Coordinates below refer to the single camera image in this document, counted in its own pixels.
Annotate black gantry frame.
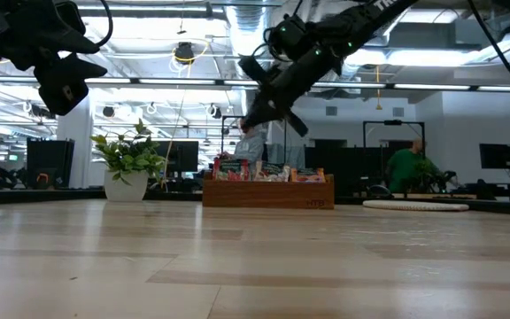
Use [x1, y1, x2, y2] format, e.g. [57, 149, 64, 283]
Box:
[220, 114, 288, 165]
[362, 120, 426, 196]

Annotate large black monitor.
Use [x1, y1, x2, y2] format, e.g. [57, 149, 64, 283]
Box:
[26, 138, 76, 190]

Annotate long ceiling light strip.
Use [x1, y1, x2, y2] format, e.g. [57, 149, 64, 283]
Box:
[0, 75, 510, 93]

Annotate small green plant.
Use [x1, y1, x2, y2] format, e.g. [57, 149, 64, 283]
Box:
[412, 158, 437, 192]

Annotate black ceiling spotlight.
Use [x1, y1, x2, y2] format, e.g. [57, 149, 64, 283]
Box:
[174, 41, 196, 66]

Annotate round wooden coaster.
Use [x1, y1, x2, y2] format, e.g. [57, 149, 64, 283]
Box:
[362, 199, 470, 213]

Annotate black computer monitor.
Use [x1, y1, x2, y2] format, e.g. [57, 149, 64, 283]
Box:
[153, 140, 200, 174]

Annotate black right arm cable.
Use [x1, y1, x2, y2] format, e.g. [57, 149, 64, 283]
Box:
[467, 0, 510, 113]

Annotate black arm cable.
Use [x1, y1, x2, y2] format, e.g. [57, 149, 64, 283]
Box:
[467, 0, 510, 113]
[95, 0, 114, 49]

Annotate small black monitor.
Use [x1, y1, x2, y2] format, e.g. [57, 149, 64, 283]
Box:
[479, 143, 510, 170]

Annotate green plant in white pot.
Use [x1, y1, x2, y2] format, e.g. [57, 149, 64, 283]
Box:
[89, 118, 166, 204]

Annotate red tea packet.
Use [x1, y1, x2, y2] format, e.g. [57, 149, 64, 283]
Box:
[212, 158, 251, 182]

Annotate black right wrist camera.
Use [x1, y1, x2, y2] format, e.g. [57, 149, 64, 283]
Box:
[263, 14, 313, 63]

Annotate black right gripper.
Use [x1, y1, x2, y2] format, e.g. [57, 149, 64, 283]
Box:
[238, 43, 349, 137]

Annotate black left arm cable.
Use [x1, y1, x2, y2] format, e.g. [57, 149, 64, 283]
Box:
[95, 0, 114, 49]

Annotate wooden compartment box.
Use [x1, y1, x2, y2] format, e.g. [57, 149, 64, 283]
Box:
[201, 171, 336, 210]

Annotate orange tea packet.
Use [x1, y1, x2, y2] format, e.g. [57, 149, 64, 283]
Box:
[290, 167, 327, 183]

